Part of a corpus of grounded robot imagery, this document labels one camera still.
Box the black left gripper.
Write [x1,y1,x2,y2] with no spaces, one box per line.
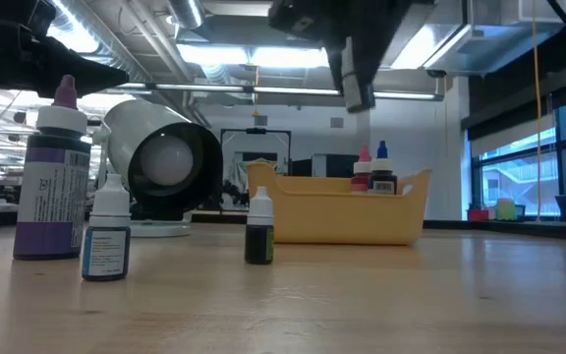
[0,0,130,97]

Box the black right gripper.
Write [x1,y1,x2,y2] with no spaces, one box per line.
[267,0,436,114]

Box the large pink food coloring bottle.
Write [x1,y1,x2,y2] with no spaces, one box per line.
[350,144,373,194]

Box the large blue food coloring bottle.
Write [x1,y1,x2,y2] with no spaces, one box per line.
[368,140,398,196]

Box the large purple food coloring bottle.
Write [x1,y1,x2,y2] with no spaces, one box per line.
[12,74,91,261]

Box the small blue-label dropper bottle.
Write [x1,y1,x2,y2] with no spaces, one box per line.
[81,172,133,282]

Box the small green dropper bottle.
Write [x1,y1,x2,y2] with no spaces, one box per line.
[243,185,276,266]

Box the long light bar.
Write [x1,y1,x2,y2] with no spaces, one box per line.
[105,82,444,102]

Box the white paper cup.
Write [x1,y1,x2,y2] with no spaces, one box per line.
[90,97,224,239]

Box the yellow plastic bin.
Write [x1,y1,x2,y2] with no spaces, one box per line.
[246,160,432,246]

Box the green container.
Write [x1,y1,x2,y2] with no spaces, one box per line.
[496,197,518,221]

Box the black frame stand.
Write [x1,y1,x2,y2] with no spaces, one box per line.
[219,126,293,212]

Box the silver ventilation duct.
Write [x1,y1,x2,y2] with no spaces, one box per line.
[164,0,206,30]

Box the yellow hanging cord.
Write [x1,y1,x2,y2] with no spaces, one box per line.
[531,0,543,222]

